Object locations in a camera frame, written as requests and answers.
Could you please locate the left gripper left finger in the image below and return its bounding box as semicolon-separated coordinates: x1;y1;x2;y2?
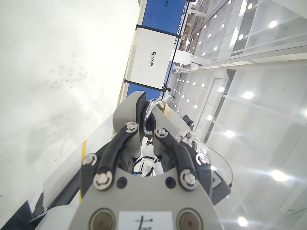
80;91;147;194

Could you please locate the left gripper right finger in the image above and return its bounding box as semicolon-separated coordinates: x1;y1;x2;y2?
153;110;213;196

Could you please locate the brass padlock with silver shackle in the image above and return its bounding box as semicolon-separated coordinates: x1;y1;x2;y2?
143;98;172;138

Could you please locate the blue partition panel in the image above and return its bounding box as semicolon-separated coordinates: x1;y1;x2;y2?
126;82;167;103
141;0;194;36

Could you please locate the white partition panel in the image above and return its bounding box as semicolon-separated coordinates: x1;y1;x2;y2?
129;25;177;90

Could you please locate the storage rack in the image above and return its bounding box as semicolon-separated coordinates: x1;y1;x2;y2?
179;0;216;52

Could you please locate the thin black cable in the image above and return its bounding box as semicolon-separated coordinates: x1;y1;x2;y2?
207;145;234;189

